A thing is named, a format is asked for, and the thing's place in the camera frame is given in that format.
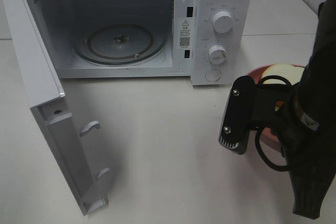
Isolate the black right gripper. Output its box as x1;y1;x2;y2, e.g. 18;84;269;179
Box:
245;82;302;132

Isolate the pink round plate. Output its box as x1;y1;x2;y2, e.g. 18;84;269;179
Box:
247;64;305;152

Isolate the sandwich with lettuce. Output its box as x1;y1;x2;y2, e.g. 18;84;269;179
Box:
260;63;304;111

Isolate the round door release button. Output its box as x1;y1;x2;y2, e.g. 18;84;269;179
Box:
205;69;221;82

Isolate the white microwave door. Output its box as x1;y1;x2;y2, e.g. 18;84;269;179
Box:
3;0;110;215

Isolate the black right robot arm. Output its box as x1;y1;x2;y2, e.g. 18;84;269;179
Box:
255;0;335;219

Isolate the lower white timer knob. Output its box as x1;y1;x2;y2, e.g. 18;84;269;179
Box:
208;45;227;65

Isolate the upper white power knob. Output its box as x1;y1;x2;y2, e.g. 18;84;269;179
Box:
212;9;233;34

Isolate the white microwave oven body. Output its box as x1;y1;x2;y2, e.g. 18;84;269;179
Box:
41;0;250;86

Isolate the white warning label sticker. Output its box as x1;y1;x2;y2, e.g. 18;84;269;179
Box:
178;18;193;49

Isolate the glass microwave turntable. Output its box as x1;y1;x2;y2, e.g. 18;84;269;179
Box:
74;24;167;66

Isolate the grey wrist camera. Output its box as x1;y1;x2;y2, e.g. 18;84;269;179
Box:
218;76;256;155

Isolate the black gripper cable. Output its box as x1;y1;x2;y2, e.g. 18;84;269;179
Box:
253;75;293;174

